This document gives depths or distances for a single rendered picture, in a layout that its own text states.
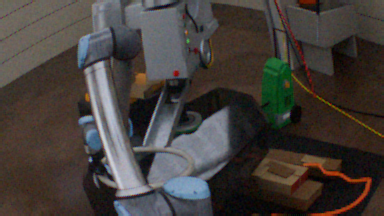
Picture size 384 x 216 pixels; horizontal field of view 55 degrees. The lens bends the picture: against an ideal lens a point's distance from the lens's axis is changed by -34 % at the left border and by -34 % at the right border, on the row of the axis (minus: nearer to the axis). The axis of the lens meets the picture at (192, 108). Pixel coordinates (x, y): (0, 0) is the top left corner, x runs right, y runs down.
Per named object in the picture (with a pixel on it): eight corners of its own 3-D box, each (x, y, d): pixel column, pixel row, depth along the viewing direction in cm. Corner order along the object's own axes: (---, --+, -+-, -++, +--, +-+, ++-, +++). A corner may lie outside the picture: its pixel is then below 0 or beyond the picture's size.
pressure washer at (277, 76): (282, 109, 482) (270, 25, 447) (303, 119, 453) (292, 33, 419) (257, 123, 466) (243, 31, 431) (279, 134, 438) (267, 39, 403)
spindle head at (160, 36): (168, 61, 313) (159, -1, 295) (205, 59, 307) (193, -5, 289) (148, 86, 282) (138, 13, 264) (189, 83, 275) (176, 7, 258)
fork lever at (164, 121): (170, 66, 312) (168, 60, 309) (203, 64, 306) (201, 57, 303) (139, 152, 262) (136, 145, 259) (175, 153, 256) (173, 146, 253)
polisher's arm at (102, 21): (87, 45, 348) (85, 17, 338) (105, 30, 378) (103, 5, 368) (181, 29, 326) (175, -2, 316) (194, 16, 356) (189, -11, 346)
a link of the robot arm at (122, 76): (139, 11, 173) (125, 121, 226) (108, 21, 168) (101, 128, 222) (149, 29, 167) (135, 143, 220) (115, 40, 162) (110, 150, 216)
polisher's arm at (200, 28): (193, 41, 358) (182, -15, 338) (226, 40, 351) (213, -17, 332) (158, 83, 294) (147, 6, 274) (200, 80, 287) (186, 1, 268)
